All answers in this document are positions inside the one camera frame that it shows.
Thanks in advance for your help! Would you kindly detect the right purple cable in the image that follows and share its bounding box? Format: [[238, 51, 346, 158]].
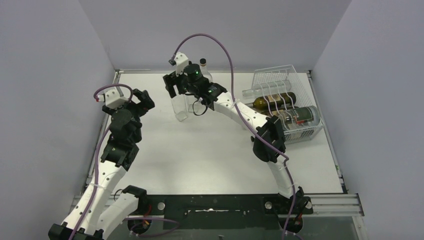
[[168, 33, 299, 240]]

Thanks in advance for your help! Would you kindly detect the dark green wine bottle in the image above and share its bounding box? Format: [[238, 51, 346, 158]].
[[245, 91, 297, 111]]

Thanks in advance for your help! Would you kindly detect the clear round bottle black cap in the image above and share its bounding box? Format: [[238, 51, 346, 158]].
[[199, 58, 213, 83]]

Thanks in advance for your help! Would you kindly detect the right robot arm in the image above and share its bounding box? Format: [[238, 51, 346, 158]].
[[162, 63, 297, 199]]

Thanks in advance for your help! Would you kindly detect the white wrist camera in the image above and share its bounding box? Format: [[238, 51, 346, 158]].
[[96, 87, 129, 109], [168, 51, 189, 77]]

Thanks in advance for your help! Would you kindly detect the clear square glass bottle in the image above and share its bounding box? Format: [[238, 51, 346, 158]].
[[171, 95, 188, 122]]

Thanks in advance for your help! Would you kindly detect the clear tall glass bottle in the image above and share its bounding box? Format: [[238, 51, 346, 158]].
[[184, 95, 202, 114]]

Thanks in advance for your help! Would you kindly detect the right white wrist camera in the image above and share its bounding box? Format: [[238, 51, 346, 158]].
[[168, 51, 189, 77]]

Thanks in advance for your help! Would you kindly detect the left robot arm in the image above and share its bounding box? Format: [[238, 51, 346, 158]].
[[48, 84, 155, 240]]

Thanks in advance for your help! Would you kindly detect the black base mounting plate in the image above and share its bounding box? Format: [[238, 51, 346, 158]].
[[127, 189, 314, 237]]

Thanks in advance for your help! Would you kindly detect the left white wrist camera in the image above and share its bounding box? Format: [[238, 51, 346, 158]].
[[96, 87, 129, 109]]

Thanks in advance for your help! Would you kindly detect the white wire wine rack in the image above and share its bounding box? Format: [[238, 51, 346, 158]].
[[250, 65, 323, 144]]

